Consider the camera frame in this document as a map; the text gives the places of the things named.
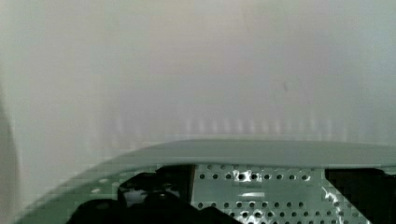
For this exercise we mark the green plastic strainer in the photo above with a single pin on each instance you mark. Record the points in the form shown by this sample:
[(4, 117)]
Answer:
[(235, 182)]

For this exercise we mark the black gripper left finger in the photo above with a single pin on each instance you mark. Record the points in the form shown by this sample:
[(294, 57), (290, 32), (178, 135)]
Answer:
[(167, 187)]

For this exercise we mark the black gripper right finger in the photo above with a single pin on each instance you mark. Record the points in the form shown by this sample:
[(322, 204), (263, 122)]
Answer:
[(371, 191)]

